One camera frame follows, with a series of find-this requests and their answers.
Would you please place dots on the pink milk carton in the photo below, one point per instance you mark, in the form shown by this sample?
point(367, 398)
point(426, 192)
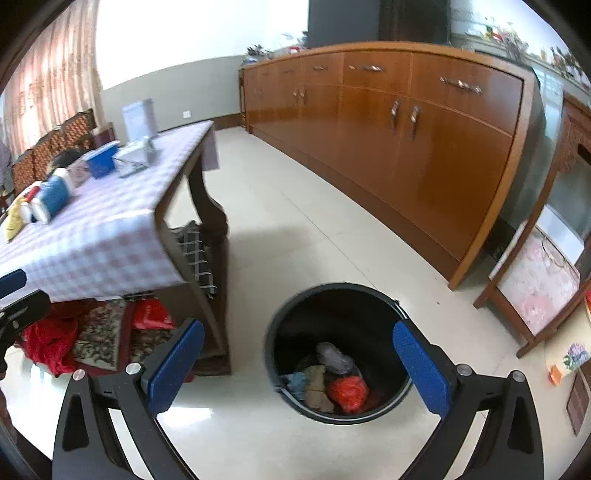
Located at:
point(79, 172)

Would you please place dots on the black flat television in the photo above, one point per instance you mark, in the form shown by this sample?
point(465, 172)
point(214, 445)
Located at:
point(332, 22)

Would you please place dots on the pink patterned curtain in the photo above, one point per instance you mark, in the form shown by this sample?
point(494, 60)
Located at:
point(56, 79)

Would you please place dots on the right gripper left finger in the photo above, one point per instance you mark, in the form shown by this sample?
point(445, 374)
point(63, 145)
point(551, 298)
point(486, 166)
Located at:
point(86, 445)

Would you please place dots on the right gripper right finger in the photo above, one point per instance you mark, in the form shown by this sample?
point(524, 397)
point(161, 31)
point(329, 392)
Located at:
point(510, 443)

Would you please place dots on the red white paper cup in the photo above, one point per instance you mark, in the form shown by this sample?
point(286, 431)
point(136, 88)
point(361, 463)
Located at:
point(27, 195)

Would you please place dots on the black trash bucket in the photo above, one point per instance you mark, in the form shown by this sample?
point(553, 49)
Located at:
point(359, 321)

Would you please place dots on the pink floral framed panel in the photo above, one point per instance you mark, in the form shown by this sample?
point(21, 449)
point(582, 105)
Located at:
point(543, 278)

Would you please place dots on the wooden bench sofa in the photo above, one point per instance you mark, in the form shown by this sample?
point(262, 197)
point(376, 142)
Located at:
point(79, 132)

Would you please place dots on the patterned red rug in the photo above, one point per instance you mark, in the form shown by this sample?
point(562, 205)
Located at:
point(102, 336)

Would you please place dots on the white rectangular tin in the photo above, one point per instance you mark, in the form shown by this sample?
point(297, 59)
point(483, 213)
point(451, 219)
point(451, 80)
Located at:
point(139, 120)

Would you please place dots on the light blue cloth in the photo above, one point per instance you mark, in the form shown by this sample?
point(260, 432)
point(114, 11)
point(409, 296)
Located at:
point(296, 383)

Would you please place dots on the blue white paper cup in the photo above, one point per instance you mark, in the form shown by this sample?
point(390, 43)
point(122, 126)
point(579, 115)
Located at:
point(53, 196)

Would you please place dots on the carved wooden side stand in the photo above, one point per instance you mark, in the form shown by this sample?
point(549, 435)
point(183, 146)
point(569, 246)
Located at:
point(572, 147)

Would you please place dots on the yellow cloth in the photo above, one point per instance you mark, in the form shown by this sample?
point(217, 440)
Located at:
point(14, 221)

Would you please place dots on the potted plant on sideboard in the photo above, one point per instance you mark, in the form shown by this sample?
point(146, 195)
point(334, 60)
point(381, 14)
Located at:
point(255, 54)

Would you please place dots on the green white carton box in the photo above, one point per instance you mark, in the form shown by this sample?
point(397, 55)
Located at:
point(134, 157)

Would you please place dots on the checkered tablecloth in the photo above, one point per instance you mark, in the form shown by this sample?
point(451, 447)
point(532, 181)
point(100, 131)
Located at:
point(105, 243)

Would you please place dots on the beige cloth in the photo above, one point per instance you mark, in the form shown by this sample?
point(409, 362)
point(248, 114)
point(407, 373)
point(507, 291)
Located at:
point(315, 397)

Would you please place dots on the black cast iron teapot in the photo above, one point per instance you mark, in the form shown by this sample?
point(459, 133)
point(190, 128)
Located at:
point(66, 158)

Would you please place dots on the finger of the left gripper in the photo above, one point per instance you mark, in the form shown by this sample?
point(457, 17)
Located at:
point(12, 282)
point(23, 313)

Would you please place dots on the blue plastic bowl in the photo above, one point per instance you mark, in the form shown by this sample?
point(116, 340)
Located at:
point(99, 162)

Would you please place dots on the wooden sideboard cabinet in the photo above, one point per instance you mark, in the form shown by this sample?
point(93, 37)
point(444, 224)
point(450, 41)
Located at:
point(427, 138)

